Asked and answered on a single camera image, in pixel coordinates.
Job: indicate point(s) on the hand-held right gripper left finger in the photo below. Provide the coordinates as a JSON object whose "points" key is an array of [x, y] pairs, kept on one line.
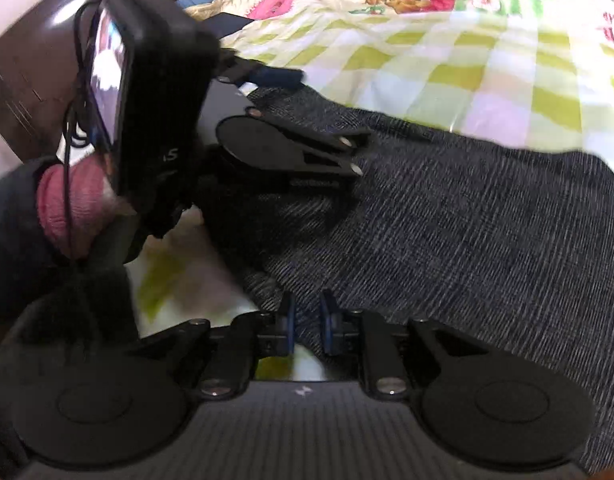
{"points": [[288, 327]]}

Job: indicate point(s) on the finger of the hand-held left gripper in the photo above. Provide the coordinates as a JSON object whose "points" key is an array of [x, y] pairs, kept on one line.
{"points": [[332, 152], [282, 77]]}

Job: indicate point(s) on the dark grey striped pants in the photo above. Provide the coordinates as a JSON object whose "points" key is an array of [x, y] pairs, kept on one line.
{"points": [[462, 235]]}

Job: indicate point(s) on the dark cloth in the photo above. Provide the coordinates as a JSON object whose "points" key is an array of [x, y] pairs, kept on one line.
{"points": [[227, 25]]}

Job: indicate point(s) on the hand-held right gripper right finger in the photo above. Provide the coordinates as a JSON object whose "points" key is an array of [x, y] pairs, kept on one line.
{"points": [[328, 330]]}

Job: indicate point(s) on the printed checkered blanket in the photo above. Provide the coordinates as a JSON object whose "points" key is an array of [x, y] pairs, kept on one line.
{"points": [[437, 50]]}

